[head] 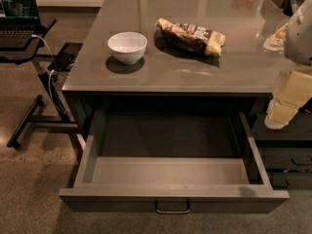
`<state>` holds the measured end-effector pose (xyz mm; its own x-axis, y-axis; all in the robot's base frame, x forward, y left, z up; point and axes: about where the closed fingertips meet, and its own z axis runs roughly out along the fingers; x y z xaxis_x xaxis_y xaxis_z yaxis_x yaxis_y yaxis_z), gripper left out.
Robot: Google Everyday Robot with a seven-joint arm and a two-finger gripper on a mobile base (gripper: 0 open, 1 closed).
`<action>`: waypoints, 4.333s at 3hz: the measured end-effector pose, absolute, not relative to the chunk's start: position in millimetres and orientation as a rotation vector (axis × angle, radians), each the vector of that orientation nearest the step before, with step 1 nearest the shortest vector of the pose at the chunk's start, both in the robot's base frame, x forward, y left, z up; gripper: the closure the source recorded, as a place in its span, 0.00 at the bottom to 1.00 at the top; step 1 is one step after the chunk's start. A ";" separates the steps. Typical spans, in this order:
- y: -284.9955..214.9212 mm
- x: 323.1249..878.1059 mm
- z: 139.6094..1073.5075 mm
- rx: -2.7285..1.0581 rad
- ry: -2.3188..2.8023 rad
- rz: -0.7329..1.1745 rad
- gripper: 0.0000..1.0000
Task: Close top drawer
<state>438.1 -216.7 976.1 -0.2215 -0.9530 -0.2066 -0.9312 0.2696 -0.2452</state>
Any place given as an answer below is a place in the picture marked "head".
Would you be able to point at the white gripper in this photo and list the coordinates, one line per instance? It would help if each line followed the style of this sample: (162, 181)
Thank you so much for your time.
(299, 38)

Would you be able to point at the grey top drawer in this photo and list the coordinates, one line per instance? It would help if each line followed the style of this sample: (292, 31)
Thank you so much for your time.
(132, 161)

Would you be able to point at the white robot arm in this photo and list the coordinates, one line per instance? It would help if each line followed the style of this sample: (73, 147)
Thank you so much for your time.
(295, 36)

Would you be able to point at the dark lower right drawers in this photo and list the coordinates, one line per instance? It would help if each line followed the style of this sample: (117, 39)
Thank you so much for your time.
(286, 153)

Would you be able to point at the brown chip bag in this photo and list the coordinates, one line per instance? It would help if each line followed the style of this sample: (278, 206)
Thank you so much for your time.
(193, 38)

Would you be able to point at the grey counter cabinet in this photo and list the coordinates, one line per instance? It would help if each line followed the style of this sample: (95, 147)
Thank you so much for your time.
(168, 78)

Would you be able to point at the white ceramic bowl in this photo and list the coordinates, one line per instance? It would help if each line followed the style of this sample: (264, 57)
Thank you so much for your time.
(127, 47)

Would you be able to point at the black smartphone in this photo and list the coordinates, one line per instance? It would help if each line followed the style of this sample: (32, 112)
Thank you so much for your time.
(61, 61)

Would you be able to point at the black laptop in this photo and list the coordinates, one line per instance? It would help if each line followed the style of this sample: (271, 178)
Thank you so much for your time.
(19, 20)

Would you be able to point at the metal drawer handle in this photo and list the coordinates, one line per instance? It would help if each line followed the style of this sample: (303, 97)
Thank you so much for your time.
(172, 208)

